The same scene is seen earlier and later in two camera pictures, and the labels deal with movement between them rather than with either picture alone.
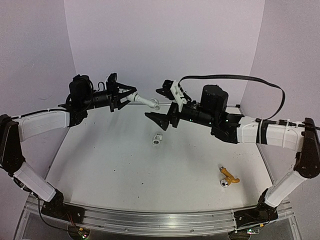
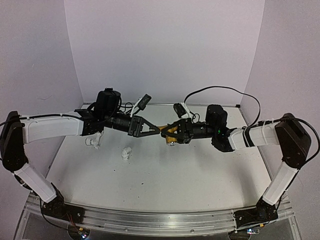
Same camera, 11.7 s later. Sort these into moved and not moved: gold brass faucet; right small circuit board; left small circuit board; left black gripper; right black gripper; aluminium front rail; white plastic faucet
Moved: white plastic faucet; gold brass faucet; right black gripper; left black gripper
Not moved: left small circuit board; aluminium front rail; right small circuit board
